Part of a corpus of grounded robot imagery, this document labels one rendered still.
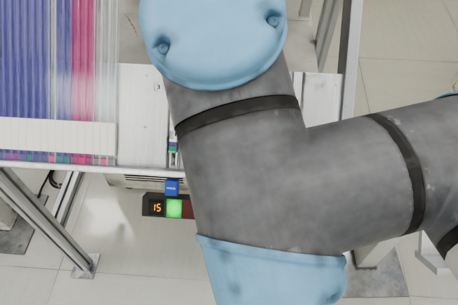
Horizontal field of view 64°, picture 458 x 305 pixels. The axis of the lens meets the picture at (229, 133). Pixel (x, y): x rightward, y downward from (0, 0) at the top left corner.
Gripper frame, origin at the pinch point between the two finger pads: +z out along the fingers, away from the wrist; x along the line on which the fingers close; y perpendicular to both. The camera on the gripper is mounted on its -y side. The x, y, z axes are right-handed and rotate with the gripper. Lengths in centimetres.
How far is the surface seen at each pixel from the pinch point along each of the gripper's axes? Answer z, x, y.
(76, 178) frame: 61, -49, 11
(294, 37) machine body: 51, 15, -35
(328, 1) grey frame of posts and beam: 37, 21, -38
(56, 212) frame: 56, -52, 21
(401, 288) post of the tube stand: 80, 57, 40
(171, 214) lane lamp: 20.2, -11.3, 16.2
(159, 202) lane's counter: 19.7, -13.7, 14.1
